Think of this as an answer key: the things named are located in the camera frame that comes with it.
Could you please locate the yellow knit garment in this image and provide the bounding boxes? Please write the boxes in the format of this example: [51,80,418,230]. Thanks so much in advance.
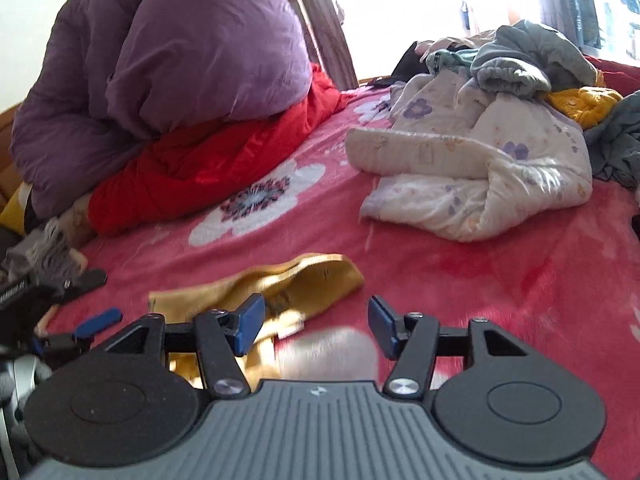
[544,70,623,130]

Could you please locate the brown window curtain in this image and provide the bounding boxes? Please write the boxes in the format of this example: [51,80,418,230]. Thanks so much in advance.
[288,0,358,90]

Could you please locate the grey fringed folded scarf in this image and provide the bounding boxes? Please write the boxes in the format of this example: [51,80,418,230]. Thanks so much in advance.
[1,219,88,281]

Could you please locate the dark grey garment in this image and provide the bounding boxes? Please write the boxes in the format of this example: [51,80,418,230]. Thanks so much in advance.
[584,91,640,192]

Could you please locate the yellow printed cloth garment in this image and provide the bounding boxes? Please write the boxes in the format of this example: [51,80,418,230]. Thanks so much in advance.
[148,254,364,388]

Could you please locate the grey green sweatshirt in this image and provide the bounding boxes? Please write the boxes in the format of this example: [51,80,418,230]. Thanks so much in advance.
[421,20,599,99]

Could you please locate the purple quilt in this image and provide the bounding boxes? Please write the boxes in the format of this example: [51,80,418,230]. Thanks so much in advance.
[11,0,312,220]

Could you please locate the red floral bed blanket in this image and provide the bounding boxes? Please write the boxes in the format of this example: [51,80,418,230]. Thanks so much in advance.
[49,92,639,479]

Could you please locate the white floral padded jacket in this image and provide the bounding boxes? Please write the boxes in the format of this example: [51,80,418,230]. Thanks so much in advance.
[345,70,592,242]

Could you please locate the red quilt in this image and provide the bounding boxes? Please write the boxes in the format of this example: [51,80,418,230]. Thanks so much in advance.
[87,65,350,237]

